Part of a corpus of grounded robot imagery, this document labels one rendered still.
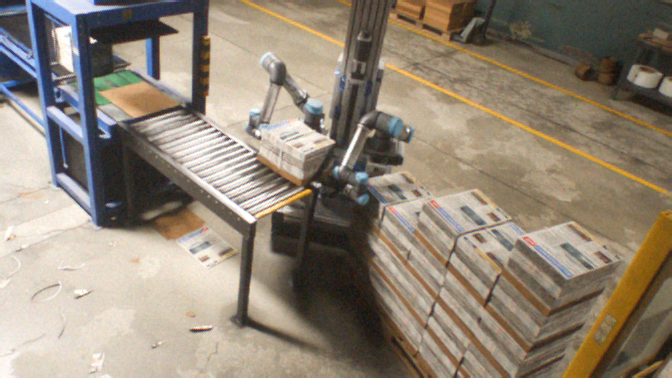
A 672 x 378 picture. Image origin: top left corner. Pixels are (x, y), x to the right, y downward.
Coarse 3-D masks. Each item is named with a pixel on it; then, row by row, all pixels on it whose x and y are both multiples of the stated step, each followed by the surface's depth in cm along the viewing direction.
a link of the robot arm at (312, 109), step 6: (306, 102) 375; (312, 102) 375; (318, 102) 377; (306, 108) 375; (312, 108) 372; (318, 108) 373; (306, 114) 377; (312, 114) 374; (318, 114) 375; (306, 120) 378; (312, 120) 376; (318, 120) 378
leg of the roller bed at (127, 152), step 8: (128, 152) 370; (128, 160) 373; (128, 168) 376; (128, 176) 380; (128, 184) 383; (128, 192) 387; (128, 200) 391; (128, 208) 396; (128, 216) 401; (136, 216) 403
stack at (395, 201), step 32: (384, 192) 336; (416, 192) 341; (352, 224) 361; (384, 224) 329; (416, 224) 314; (352, 256) 370; (384, 256) 333; (416, 256) 306; (352, 288) 379; (384, 288) 340; (416, 288) 309; (448, 288) 286; (384, 320) 346; (448, 320) 290; (480, 320) 271
